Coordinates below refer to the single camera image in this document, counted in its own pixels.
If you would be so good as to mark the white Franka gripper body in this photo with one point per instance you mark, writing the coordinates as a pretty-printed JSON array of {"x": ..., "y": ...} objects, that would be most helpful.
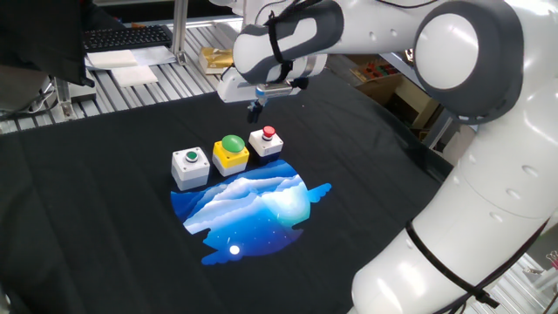
[{"x": 231, "y": 89}]

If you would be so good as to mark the white box small green button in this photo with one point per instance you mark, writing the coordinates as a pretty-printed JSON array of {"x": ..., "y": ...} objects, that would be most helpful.
[{"x": 192, "y": 172}]

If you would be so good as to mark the gold packet box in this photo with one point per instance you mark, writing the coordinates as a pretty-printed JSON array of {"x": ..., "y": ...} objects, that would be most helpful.
[{"x": 213, "y": 59}]

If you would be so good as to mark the aluminium frame profile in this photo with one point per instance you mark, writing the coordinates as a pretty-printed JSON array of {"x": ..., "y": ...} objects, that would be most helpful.
[{"x": 438, "y": 128}]

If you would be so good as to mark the black computer keyboard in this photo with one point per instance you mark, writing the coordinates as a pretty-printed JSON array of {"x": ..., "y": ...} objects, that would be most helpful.
[{"x": 126, "y": 38}]

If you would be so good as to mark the black cloth with blue print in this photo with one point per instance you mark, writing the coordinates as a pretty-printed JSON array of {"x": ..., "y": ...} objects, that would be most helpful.
[{"x": 87, "y": 218}]

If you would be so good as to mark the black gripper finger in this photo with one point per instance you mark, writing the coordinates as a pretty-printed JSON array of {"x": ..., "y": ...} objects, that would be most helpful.
[
  {"x": 259, "y": 114},
  {"x": 251, "y": 115}
]

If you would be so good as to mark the silver wrist camera blue ends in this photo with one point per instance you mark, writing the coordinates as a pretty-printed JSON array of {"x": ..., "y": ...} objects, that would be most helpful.
[{"x": 276, "y": 89}]

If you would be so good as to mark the aluminium frame post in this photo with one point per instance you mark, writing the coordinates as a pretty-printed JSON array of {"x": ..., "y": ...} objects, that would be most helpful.
[
  {"x": 63, "y": 98},
  {"x": 179, "y": 30}
]

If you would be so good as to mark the black hanging cloth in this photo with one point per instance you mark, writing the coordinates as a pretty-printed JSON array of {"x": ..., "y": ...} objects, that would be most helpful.
[{"x": 39, "y": 35}]

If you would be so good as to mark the yellow box green mushroom button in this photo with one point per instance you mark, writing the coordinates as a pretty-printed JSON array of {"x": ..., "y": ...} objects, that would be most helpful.
[{"x": 229, "y": 159}]

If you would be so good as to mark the white paper sheet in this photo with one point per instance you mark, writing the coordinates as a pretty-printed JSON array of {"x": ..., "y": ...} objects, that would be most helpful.
[{"x": 157, "y": 56}]

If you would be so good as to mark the binder clips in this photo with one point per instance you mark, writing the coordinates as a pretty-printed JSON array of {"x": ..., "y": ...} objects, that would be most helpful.
[{"x": 553, "y": 259}]

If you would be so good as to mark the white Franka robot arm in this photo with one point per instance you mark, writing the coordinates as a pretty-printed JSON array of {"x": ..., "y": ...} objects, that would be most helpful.
[{"x": 479, "y": 174}]

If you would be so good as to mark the white box red button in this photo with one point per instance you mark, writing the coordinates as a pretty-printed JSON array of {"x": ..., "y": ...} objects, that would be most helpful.
[{"x": 272, "y": 146}]

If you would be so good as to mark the wooden tray coloured blocks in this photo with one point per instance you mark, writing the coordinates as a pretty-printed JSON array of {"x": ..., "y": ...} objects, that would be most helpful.
[{"x": 375, "y": 70}]

